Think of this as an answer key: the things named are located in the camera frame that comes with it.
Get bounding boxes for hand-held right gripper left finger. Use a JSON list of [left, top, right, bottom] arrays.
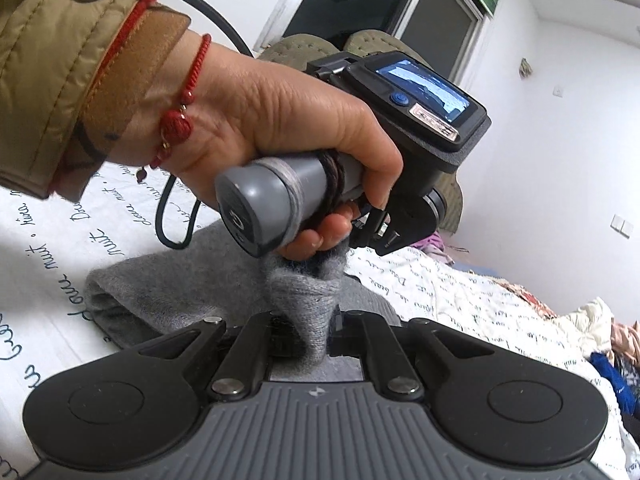
[[102, 311, 276, 402]]

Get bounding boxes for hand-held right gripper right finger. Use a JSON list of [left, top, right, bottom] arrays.
[[342, 310, 527, 403]]

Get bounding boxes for grey sweater with navy sleeves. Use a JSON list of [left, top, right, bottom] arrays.
[[85, 220, 402, 382]]

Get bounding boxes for person's left forearm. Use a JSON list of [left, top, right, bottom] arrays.
[[0, 0, 215, 202]]

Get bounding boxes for person's left hand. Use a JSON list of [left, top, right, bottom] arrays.
[[172, 27, 405, 264]]

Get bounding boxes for purple cloth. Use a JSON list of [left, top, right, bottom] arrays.
[[414, 231, 453, 263]]

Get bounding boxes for olive padded headboard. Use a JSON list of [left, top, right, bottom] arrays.
[[256, 30, 467, 237]]

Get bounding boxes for red floral cloth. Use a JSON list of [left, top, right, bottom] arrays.
[[519, 289, 547, 312]]

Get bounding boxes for cream padded jacket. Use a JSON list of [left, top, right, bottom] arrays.
[[552, 296, 617, 357]]

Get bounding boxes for white printed quilt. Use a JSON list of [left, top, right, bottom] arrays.
[[0, 160, 626, 428]]

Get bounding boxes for blue cloth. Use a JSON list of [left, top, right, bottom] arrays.
[[589, 351, 640, 413]]

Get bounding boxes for pink cloth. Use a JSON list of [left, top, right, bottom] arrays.
[[609, 319, 640, 362]]

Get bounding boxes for aluminium frame window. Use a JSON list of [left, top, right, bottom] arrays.
[[286, 0, 490, 90]]

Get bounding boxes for red beaded bracelet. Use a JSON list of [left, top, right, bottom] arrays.
[[134, 33, 214, 184]]

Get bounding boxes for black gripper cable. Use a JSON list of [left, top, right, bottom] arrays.
[[70, 0, 256, 252]]

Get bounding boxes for red string bracelet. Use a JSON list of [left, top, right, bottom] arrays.
[[49, 0, 160, 199]]

